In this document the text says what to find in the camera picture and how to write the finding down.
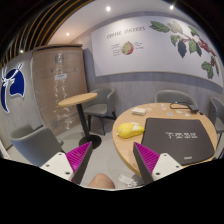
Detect black cable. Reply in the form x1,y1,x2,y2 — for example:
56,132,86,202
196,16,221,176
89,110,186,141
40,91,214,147
169,101,204,116

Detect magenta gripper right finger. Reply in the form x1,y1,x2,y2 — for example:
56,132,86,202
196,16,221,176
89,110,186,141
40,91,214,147
132,141,184,184

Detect grey armchair near left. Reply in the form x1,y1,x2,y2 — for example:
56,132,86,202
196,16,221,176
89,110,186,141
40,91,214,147
10,124,64,167

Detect grey armchair far right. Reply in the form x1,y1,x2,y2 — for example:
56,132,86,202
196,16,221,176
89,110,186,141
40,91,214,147
208,97,224,143

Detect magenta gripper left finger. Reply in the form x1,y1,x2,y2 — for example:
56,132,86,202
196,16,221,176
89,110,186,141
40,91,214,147
40,140,94,185

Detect round wooden table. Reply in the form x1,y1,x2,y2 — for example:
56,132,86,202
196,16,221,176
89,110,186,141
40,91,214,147
112,102,218,178

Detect person's knee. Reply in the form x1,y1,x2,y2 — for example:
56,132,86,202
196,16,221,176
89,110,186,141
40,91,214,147
88,173,115,189

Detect crumpled plastic wrapper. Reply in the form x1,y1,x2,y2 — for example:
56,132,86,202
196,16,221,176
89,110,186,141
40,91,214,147
117,174,137,187

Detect blue deer logo sign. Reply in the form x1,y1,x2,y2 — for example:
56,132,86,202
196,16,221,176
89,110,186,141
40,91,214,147
0,63,25,113

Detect small round bistro table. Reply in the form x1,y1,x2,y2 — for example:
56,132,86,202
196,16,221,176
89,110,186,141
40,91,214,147
58,93,102,149

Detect coffee cherries wall poster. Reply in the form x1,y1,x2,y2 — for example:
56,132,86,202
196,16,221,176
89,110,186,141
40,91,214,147
91,16,223,86

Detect white small box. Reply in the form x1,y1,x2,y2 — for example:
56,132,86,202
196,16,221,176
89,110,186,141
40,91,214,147
131,107,146,116

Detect grey armchair by wall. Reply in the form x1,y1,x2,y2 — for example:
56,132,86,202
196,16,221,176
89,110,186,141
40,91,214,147
83,87,116,127

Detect grey armchair behind table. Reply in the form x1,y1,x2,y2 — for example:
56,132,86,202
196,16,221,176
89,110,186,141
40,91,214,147
154,90,197,105

